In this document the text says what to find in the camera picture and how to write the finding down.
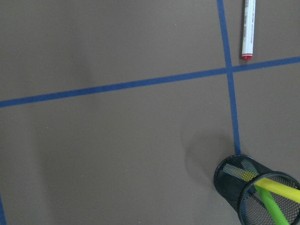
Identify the red white marker pen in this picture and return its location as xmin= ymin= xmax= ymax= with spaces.
xmin=241 ymin=0 xmax=256 ymax=61

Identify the black mesh pen cup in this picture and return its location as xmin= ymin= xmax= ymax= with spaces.
xmin=214 ymin=155 xmax=300 ymax=225

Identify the green highlighter pen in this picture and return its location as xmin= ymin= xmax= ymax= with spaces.
xmin=240 ymin=160 xmax=290 ymax=225

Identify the yellow highlighter pen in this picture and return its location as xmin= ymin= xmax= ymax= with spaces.
xmin=223 ymin=164 xmax=300 ymax=203

